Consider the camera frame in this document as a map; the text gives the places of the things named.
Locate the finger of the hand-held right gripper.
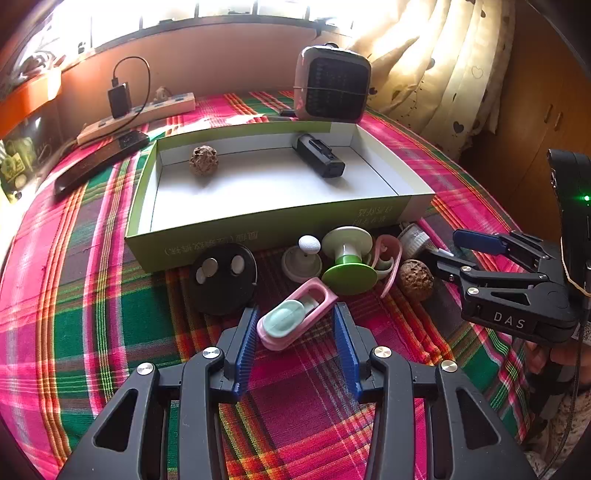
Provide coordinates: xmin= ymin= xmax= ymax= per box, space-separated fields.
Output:
xmin=452 ymin=228 xmax=564 ymax=278
xmin=431 ymin=251 xmax=550 ymax=308

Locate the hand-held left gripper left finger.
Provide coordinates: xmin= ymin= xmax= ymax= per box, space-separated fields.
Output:
xmin=58 ymin=305 xmax=260 ymax=480

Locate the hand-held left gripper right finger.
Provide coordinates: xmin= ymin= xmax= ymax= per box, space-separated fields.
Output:
xmin=332 ymin=302 xmax=536 ymax=480

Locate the pink and green case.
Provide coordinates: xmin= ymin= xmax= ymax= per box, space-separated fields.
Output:
xmin=256 ymin=278 xmax=337 ymax=352

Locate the small carved brown walnut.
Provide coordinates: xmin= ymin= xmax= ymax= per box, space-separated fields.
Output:
xmin=399 ymin=259 xmax=434 ymax=294

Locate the black round disc with buttons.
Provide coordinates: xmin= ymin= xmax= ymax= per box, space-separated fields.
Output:
xmin=189 ymin=243 xmax=258 ymax=317

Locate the pink plastic clip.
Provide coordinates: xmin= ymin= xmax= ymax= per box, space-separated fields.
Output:
xmin=369 ymin=234 xmax=403 ymax=298

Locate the green and white cardboard box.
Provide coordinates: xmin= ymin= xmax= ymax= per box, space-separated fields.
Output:
xmin=124 ymin=121 xmax=436 ymax=273

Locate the person's right hand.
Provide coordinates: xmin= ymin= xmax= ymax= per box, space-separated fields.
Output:
xmin=526 ymin=342 xmax=583 ymax=384

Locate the green and white spool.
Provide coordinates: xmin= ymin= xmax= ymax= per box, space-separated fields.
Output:
xmin=321 ymin=226 xmax=378 ymax=296

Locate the plaid blanket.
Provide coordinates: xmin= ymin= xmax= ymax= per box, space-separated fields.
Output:
xmin=0 ymin=90 xmax=532 ymax=480

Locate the wooden cabinet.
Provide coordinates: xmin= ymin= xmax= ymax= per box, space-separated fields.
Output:
xmin=462 ymin=0 xmax=591 ymax=245

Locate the cream heart print curtain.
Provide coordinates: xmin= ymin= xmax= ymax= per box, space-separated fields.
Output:
xmin=353 ymin=0 xmax=515 ymax=160

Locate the black battery charger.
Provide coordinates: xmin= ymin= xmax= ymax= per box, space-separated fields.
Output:
xmin=292 ymin=133 xmax=346 ymax=179

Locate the large carved brown walnut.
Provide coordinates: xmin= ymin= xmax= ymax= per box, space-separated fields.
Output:
xmin=189 ymin=145 xmax=218 ymax=176

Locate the small pink space heater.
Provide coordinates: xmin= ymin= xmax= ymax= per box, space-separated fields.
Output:
xmin=294 ymin=44 xmax=372 ymax=124

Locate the black remote control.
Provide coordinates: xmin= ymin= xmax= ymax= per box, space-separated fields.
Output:
xmin=53 ymin=130 xmax=151 ymax=200

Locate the beige power strip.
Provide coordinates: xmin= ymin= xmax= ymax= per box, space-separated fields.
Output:
xmin=76 ymin=91 xmax=197 ymax=145

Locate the black charging adapter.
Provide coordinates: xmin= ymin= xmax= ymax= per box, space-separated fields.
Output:
xmin=107 ymin=83 xmax=131 ymax=119

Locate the green printed box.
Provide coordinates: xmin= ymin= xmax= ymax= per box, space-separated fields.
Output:
xmin=0 ymin=138 xmax=28 ymax=195

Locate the orange shelf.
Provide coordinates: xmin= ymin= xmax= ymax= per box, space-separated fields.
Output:
xmin=0 ymin=74 xmax=63 ymax=139

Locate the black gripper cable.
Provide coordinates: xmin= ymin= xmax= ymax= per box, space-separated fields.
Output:
xmin=545 ymin=344 xmax=583 ymax=480

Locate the black charging cable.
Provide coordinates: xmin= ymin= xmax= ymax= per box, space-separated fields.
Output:
xmin=112 ymin=56 xmax=152 ymax=127

